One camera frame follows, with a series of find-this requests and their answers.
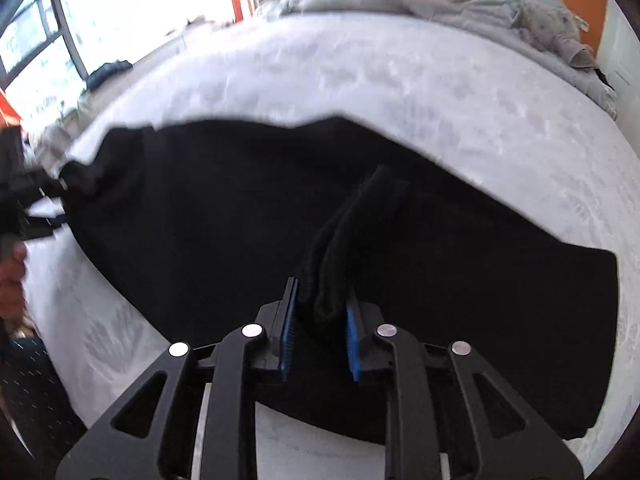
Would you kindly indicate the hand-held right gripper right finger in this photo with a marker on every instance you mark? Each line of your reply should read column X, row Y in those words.
column 352, row 340

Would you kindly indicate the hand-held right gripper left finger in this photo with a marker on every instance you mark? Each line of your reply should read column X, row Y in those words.
column 287, row 330

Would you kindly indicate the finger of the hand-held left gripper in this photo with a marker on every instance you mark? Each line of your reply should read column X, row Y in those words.
column 47, row 182

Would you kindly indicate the black pants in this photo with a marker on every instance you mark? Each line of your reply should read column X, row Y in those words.
column 225, row 220

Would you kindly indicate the person's left hand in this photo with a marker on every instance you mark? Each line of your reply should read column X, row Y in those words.
column 11, row 285

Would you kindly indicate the blue cloth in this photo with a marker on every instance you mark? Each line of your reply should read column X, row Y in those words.
column 110, row 72

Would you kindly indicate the dark patterned cloth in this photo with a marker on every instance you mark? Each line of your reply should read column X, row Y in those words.
column 35, row 390

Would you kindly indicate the bed with grey butterfly sheet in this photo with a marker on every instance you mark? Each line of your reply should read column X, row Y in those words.
column 400, row 70

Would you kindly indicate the grey duvet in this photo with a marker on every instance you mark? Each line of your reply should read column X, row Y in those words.
column 490, row 5

